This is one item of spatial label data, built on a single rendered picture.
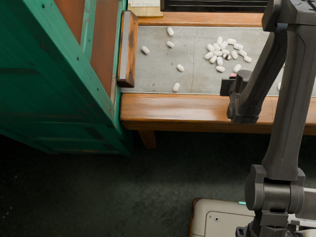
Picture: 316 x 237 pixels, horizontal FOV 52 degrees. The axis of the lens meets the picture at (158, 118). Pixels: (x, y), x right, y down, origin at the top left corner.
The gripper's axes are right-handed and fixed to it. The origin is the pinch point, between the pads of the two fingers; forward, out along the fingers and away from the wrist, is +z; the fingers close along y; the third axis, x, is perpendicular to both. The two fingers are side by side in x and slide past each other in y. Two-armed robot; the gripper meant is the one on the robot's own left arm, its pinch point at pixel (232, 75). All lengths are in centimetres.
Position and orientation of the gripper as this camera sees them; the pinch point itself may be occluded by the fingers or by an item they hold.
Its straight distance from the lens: 120.5
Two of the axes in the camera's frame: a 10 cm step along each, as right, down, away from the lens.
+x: -0.1, 8.2, 5.8
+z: 0.6, -5.8, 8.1
